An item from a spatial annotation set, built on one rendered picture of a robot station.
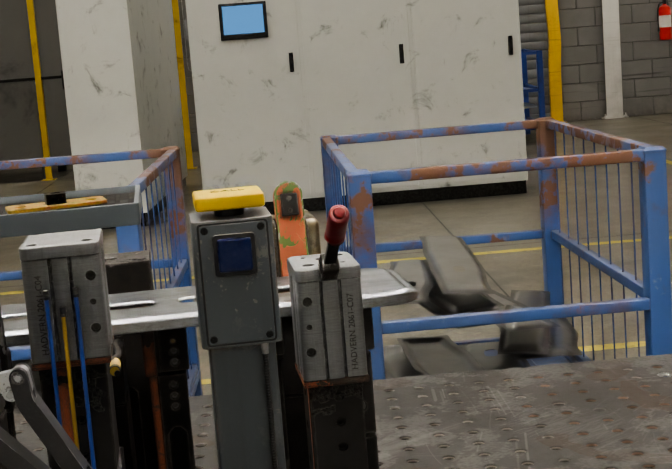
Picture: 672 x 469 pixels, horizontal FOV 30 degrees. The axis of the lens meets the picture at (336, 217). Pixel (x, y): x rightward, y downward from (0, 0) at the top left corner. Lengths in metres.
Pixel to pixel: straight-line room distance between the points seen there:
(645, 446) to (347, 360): 0.63
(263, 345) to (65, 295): 0.24
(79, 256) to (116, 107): 7.95
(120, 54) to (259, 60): 0.99
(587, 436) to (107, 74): 7.58
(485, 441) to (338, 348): 0.59
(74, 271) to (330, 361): 0.27
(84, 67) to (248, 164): 1.36
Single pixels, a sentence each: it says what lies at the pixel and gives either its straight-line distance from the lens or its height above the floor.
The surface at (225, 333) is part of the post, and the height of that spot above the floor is 1.04.
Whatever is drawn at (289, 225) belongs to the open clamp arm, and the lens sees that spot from 1.58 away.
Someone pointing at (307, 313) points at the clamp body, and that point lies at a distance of 1.26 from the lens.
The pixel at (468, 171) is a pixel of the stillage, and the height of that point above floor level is 0.93.
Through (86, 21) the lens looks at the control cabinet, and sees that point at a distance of 9.20.
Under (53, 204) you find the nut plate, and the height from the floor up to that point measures 1.16.
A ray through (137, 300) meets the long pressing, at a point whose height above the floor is 1.00.
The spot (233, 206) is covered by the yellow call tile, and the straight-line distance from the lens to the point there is 1.08.
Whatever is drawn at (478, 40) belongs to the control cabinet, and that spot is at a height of 1.15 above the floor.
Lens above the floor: 1.29
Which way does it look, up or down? 8 degrees down
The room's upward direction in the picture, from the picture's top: 4 degrees counter-clockwise
